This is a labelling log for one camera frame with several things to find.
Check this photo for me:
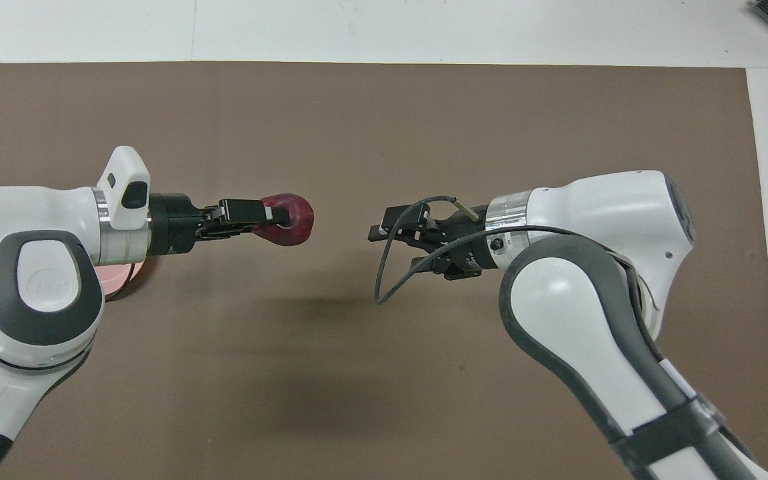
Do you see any brown table mat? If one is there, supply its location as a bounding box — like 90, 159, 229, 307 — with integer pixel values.
0, 61, 768, 480

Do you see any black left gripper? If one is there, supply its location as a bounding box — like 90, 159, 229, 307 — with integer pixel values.
148, 193, 290, 257

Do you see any pink plate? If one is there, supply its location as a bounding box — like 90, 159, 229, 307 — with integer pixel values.
99, 259, 153, 302

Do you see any dark red apple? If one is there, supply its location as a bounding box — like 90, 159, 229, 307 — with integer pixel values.
252, 192, 315, 247

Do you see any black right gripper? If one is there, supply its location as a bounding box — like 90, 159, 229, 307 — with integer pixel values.
368, 203, 510, 280

